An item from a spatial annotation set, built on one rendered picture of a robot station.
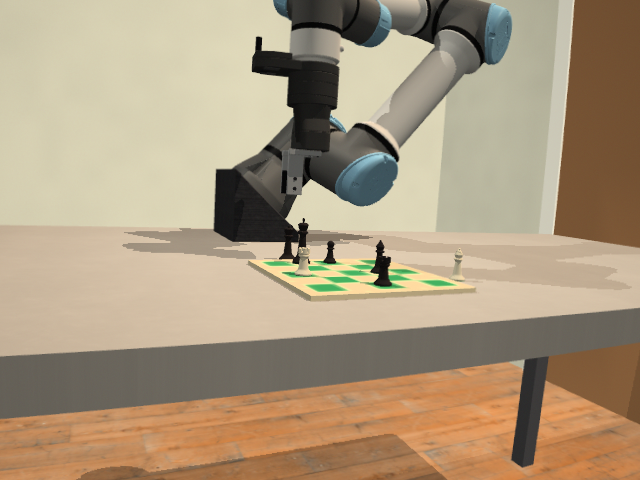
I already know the white bishop chess piece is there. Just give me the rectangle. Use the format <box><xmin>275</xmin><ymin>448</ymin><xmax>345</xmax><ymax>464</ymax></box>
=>
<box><xmin>449</xmin><ymin>248</ymin><xmax>464</xmax><ymax>282</ymax></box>

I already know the green and cream chessboard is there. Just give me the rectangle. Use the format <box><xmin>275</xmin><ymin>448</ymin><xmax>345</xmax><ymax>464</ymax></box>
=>
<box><xmin>248</xmin><ymin>258</ymin><xmax>476</xmax><ymax>302</ymax></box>

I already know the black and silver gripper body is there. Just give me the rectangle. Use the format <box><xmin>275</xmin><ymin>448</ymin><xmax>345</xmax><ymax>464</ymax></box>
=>
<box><xmin>252</xmin><ymin>28</ymin><xmax>344</xmax><ymax>153</ymax></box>

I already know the white rook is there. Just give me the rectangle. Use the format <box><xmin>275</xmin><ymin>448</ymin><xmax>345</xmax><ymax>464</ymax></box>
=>
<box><xmin>294</xmin><ymin>247</ymin><xmax>312</xmax><ymax>276</ymax></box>

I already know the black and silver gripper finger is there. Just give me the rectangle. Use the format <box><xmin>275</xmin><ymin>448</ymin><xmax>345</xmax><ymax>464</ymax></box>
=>
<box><xmin>280</xmin><ymin>150</ymin><xmax>313</xmax><ymax>194</ymax></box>
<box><xmin>286</xmin><ymin>149</ymin><xmax>322</xmax><ymax>195</ymax></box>

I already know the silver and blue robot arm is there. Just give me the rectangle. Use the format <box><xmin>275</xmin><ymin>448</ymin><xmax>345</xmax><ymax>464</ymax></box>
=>
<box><xmin>233</xmin><ymin>0</ymin><xmax>512</xmax><ymax>219</ymax></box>

